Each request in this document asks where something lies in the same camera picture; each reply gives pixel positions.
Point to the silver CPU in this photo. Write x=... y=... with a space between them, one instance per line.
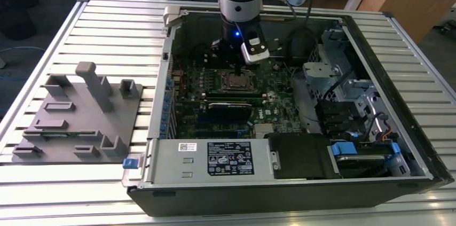
x=234 y=83

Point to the CPU socket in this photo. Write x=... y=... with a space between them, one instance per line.
x=224 y=88

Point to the black graphics card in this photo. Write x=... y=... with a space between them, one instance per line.
x=230 y=113

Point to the green motherboard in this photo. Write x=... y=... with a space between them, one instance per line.
x=282 y=108

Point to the silver chipset heatsink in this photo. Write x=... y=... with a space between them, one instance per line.
x=264 y=128

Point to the black drive connector block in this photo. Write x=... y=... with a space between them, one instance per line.
x=336 y=116

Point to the silver power supply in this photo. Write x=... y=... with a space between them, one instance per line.
x=167 y=167

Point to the blue disk carrier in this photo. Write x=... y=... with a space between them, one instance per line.
x=395 y=148
x=343 y=148

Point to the grey parts rack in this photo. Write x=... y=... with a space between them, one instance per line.
x=88 y=129

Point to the blue case latch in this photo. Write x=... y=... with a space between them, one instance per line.
x=130 y=163

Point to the black hard disk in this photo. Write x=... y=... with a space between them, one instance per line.
x=360 y=166

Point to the green RAM stick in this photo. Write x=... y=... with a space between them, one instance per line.
x=60 y=134

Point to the black office chair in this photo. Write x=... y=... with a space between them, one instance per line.
x=18 y=9

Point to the black PC case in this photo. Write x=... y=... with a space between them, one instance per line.
x=250 y=202

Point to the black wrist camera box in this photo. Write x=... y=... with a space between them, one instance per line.
x=216 y=46

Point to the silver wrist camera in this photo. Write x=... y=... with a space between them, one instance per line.
x=255 y=51

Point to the silver metal drive bracket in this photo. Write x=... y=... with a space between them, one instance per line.
x=319 y=70

